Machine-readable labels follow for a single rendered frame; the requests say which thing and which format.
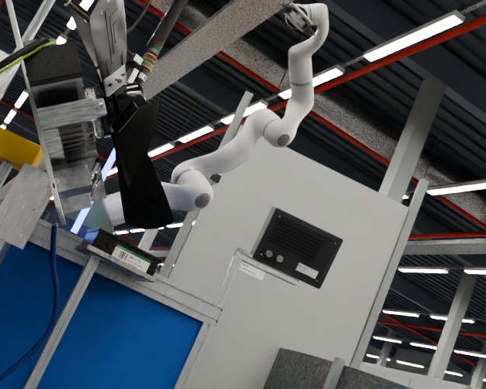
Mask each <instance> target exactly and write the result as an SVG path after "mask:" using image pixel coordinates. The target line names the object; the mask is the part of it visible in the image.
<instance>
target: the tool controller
mask: <svg viewBox="0 0 486 389"><path fill-rule="evenodd" d="M342 243H343V239H341V238H339V237H337V236H335V235H333V234H331V233H329V232H327V231H325V230H323V229H321V228H319V227H316V226H314V225H312V224H310V223H308V222H306V221H304V220H302V219H300V218H298V217H296V216H294V215H291V214H289V213H288V212H286V211H283V210H282V209H280V208H276V207H275V206H273V207H272V209H271V211H270V212H269V214H268V217H267V218H266V220H265V223H264V225H263V227H262V230H261V231H260V233H259V235H258V237H257V239H256V241H255V244H254V245H253V247H252V250H251V252H250V254H252V255H253V256H252V257H253V258H254V259H257V260H258V261H260V262H263V263H265V264H267V265H269V266H271V267H273V268H275V269H277V270H280V271H282V272H284V273H286V274H288V275H290V276H292V277H294V278H297V279H299V280H301V281H303V282H305V283H307V284H309V285H310V286H314V287H316V288H317V289H320V288H321V286H322V284H323V282H324V280H325V278H326V276H327V274H328V272H329V270H330V267H331V265H332V263H333V261H334V259H335V257H336V255H337V253H338V251H339V249H340V246H341V244H342Z"/></svg>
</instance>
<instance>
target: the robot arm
mask: <svg viewBox="0 0 486 389"><path fill-rule="evenodd" d="M278 2H279V3H280V6H281V7H283V9H282V10H283V11H284V12H283V13H284V14H285V22H286V23H287V25H288V26H289V27H291V28H292V29H299V30H300V31H301V32H303V33H305V34H307V33H308V34H309V35H310V36H312V37H311V38H310V39H308V40H306V41H304V42H301V43H299V44H297V45H294V46H292V47H291V48H290V49H289V78H290V87H291V96H290V98H289V100H288V102H287V105H286V108H285V115H284V117H283V118H282V119H280V118H279V117H278V116H277V115H276V114H275V113H274V112H272V111H271V110H269V109H267V108H260V109H257V110H255V111H253V112H252V113H251V114H250V115H249V116H248V117H247V119H246V121H245V123H244V125H243V127H242V129H241V131H240V132H239V133H238V135H237V136H236V137H235V138H234V139H233V140H231V141H229V142H228V143H227V144H226V145H224V146H223V147H221V148H220V149H218V150H216V151H215V152H212V153H210V154H206V155H204V156H201V157H196V158H193V159H190V160H188V161H184V162H182V163H180V164H179V165H178V166H176V167H175V169H174V170H173V173H172V175H171V180H172V183H173V184H168V183H166V182H162V181H161V184H162V186H163V188H164V192H165V194H166V196H167V200H168V203H169V206H170V209H173V210H178V211H199V210H201V209H203V208H206V207H207V206H209V204H210V203H211V202H212V199H213V196H214V192H213V189H212V187H211V185H210V184H209V182H208V181H207V179H206V177H208V176H211V175H213V174H223V173H226V172H229V171H232V170H233V169H235V168H236V167H238V166H239V165H241V164H243V163H244V162H245V161H247V159H249V158H250V156H251V155H252V153H253V151H254V148H255V144H256V142H257V141H258V139H259V138H260V137H264V138H265V139H266V140H267V141H268V142H269V143H270V144H271V145H272V146H273V147H285V146H287V145H288V144H290V143H291V142H292V141H293V139H294V137H295V134H296V131H297V128H298V125H299V124H300V122H301V121H302V119H303V118H304V117H305V116H306V115H307V114H308V113H309V111H310V110H311V109H312V107H313V104H314V89H313V76H312V54H313V53H314V52H315V51H316V50H318V49H319V48H320V46H321V45H322V44H323V43H324V42H325V40H326V37H327V35H328V31H329V12H328V8H327V6H326V5H325V4H322V3H318V4H309V5H300V4H294V3H291V4H290V5H289V4H288V3H287V4H286V3H285V2H284V1H282V0H279V1H278ZM311 25H316V26H317V30H316V33H314V31H313V30H312V27H311ZM102 201H103V205H104V208H105V210H106V214H107V216H108V219H109V221H110V225H111V228H112V230H113V228H114V226H116V225H120V224H123V223H125V220H124V215H123V207H122V202H121V197H120V192H117V193H114V194H109V195H107V196H106V198H104V199H102Z"/></svg>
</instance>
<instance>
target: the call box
mask: <svg viewBox="0 0 486 389"><path fill-rule="evenodd" d="M42 158H43V155H42V148H41V146H39V145H38V144H35V143H33V142H31V141H30V140H26V139H25V138H23V137H20V136H19V135H17V134H14V133H12V132H10V131H8V130H6V129H4V128H2V127H0V162H1V163H2V162H3V161H6V162H8V163H10V164H12V166H13V167H12V168H14V169H16V170H17V171H20V170H21V168H22V165H23V164H24V163H27V164H29V165H31V166H33V167H36V168H37V167H38V166H39V163H40V161H41V160H42Z"/></svg>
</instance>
